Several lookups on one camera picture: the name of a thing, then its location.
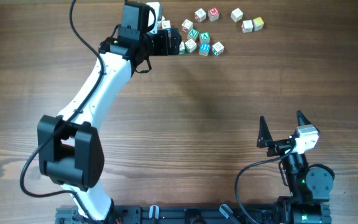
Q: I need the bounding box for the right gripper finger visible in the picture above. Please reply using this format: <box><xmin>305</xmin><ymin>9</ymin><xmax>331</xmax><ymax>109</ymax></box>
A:
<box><xmin>257</xmin><ymin>116</ymin><xmax>273</xmax><ymax>148</ymax></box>
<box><xmin>296</xmin><ymin>110</ymin><xmax>311</xmax><ymax>126</ymax></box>

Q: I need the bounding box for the green-sided picture block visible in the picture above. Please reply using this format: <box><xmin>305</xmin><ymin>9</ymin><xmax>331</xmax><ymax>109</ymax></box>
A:
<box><xmin>179</xmin><ymin>42</ymin><xmax>186</xmax><ymax>54</ymax></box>

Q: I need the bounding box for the blue H block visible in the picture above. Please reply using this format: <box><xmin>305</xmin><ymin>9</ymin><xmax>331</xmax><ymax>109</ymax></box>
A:
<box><xmin>199</xmin><ymin>43</ymin><xmax>210</xmax><ymax>56</ymax></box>

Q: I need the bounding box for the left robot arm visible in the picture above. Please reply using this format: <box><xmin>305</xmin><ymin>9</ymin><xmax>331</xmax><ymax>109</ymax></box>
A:
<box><xmin>37</xmin><ymin>1</ymin><xmax>181</xmax><ymax>223</ymax></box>

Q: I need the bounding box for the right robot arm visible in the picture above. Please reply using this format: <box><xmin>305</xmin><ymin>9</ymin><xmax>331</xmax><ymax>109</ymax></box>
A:
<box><xmin>257</xmin><ymin>111</ymin><xmax>335</xmax><ymax>223</ymax></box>

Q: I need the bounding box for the blue-sided block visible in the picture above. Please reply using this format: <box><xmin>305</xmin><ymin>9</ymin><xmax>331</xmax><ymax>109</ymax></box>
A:
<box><xmin>161</xmin><ymin>21</ymin><xmax>172</xmax><ymax>33</ymax></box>

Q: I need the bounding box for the green-edged block far left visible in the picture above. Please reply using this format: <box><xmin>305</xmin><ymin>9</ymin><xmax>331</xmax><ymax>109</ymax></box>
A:
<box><xmin>158</xmin><ymin>16</ymin><xmax>165</xmax><ymax>28</ymax></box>

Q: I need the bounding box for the green-edged white block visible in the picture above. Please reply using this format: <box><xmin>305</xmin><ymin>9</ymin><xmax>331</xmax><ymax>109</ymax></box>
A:
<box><xmin>185</xmin><ymin>39</ymin><xmax>197</xmax><ymax>53</ymax></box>

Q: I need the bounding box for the red-sided block centre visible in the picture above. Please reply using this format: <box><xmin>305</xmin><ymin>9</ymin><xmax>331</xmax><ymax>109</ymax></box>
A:
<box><xmin>181</xmin><ymin>19</ymin><xmax>193</xmax><ymax>34</ymax></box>

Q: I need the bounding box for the green N block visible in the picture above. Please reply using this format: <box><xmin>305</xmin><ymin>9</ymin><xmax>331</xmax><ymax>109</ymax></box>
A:
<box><xmin>187</xmin><ymin>29</ymin><xmax>200</xmax><ymax>42</ymax></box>

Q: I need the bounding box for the green V block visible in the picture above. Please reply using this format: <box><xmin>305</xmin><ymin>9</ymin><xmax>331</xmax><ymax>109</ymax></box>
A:
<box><xmin>199</xmin><ymin>32</ymin><xmax>211</xmax><ymax>44</ymax></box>

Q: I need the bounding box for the red-edged white block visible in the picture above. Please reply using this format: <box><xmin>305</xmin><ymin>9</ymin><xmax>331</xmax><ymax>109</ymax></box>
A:
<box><xmin>195</xmin><ymin>8</ymin><xmax>206</xmax><ymax>23</ymax></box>

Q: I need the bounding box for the teal-sided circle block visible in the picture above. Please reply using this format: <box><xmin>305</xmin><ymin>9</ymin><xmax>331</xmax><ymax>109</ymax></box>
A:
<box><xmin>212</xmin><ymin>42</ymin><xmax>224</xmax><ymax>56</ymax></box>

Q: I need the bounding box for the red M block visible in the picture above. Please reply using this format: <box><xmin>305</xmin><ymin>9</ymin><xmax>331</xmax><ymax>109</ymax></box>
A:
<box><xmin>208</xmin><ymin>7</ymin><xmax>220</xmax><ymax>21</ymax></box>

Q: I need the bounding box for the plain white block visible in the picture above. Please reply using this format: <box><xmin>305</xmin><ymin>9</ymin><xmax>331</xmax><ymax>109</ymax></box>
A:
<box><xmin>231</xmin><ymin>8</ymin><xmax>244</xmax><ymax>22</ymax></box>

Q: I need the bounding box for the red-sided white block right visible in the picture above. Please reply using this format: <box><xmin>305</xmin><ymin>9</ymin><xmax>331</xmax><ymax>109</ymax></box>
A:
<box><xmin>241</xmin><ymin>20</ymin><xmax>254</xmax><ymax>33</ymax></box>

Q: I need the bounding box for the yellow block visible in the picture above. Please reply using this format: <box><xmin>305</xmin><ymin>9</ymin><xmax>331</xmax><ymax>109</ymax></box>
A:
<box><xmin>252</xmin><ymin>17</ymin><xmax>264</xmax><ymax>31</ymax></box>

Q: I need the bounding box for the right black camera cable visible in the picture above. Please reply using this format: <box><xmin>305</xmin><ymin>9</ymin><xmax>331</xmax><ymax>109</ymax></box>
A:
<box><xmin>234</xmin><ymin>144</ymin><xmax>296</xmax><ymax>224</ymax></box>

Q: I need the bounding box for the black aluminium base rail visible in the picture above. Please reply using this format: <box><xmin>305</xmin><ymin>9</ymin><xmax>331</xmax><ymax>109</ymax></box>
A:
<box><xmin>55</xmin><ymin>203</ymin><xmax>332</xmax><ymax>224</ymax></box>

